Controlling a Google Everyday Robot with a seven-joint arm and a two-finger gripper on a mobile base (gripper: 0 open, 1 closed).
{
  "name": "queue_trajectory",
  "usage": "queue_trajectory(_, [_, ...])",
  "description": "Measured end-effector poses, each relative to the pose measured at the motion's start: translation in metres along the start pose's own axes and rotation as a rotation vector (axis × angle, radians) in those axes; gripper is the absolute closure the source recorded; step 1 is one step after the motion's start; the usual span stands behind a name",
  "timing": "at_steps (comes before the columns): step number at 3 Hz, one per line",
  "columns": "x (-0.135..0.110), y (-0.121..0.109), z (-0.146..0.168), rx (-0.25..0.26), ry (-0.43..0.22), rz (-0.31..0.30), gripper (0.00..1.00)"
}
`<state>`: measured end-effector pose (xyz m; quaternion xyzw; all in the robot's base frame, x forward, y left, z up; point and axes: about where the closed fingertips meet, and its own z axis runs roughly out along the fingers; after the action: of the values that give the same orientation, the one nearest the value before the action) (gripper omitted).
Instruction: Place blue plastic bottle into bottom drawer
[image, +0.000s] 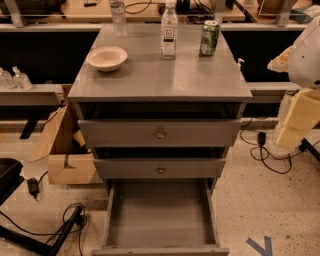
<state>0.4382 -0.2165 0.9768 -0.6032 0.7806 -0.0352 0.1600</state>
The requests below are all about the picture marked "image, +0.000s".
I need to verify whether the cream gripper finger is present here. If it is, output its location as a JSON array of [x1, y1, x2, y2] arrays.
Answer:
[[267, 47, 291, 73], [274, 88, 320, 150]]

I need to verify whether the clear labelled plastic bottle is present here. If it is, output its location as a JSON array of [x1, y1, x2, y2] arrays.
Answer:
[[161, 0, 178, 59]]

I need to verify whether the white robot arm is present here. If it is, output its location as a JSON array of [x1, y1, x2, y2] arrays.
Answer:
[[267, 16, 320, 155]]

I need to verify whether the small white pump bottle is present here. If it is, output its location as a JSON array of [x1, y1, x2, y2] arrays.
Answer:
[[237, 58, 245, 70]]

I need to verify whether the grey open bottom drawer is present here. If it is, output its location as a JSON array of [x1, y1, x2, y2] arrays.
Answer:
[[92, 179, 229, 256]]

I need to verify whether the clear water bottle at back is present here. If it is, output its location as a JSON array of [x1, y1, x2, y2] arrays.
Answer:
[[109, 0, 127, 37]]

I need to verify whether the grey top drawer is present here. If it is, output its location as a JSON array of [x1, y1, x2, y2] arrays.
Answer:
[[78, 119, 241, 147]]

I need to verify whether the grey middle drawer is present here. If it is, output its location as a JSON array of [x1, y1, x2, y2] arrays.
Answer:
[[94, 158, 225, 179]]

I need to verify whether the right sanitizer pump bottle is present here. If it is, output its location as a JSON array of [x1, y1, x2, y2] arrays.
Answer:
[[12, 66, 33, 90]]

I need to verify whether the sanitizer pump bottle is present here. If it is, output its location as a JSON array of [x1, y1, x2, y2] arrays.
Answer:
[[0, 68, 16, 89], [12, 66, 33, 90]]

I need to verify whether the left sanitizer pump bottle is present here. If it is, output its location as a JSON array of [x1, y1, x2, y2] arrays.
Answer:
[[0, 68, 16, 89]]

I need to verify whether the black power adapter right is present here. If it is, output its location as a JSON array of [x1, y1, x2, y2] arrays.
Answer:
[[257, 132, 266, 146]]

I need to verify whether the black power adapter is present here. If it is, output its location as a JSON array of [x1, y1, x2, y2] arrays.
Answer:
[[257, 132, 266, 146], [27, 178, 40, 199]]

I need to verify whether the green soda can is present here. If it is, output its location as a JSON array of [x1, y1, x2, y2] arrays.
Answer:
[[199, 20, 220, 56]]

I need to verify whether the cream ceramic bowl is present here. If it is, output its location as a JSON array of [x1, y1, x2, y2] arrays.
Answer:
[[86, 46, 128, 72]]

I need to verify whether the open cardboard box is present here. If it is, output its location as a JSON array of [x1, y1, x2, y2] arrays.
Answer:
[[28, 89, 102, 185]]

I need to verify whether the black metal floor stand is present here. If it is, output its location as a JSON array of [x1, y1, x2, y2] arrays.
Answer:
[[0, 203, 87, 256]]

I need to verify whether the black power adapter left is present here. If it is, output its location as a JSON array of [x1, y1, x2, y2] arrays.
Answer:
[[27, 178, 40, 199]]

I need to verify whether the black chair seat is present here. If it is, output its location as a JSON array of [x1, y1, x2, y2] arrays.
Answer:
[[0, 158, 24, 205]]

